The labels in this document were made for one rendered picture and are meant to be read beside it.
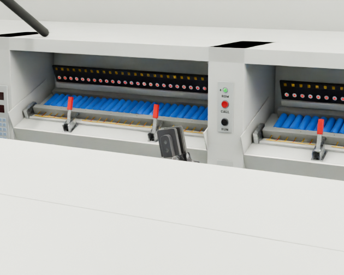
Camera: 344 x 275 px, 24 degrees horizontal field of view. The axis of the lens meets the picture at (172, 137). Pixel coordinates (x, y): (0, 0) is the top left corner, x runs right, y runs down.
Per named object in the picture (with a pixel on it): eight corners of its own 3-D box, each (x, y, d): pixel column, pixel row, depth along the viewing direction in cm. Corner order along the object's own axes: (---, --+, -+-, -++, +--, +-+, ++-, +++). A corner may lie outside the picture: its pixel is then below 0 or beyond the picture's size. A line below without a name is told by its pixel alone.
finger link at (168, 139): (155, 178, 115) (147, 133, 114) (167, 173, 118) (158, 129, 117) (174, 177, 113) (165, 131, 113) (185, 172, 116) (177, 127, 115)
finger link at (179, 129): (170, 172, 118) (161, 128, 118) (181, 168, 121) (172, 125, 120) (188, 171, 117) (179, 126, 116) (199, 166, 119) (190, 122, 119)
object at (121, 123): (210, 165, 196) (201, 118, 189) (17, 141, 225) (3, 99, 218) (241, 122, 211) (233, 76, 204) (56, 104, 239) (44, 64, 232)
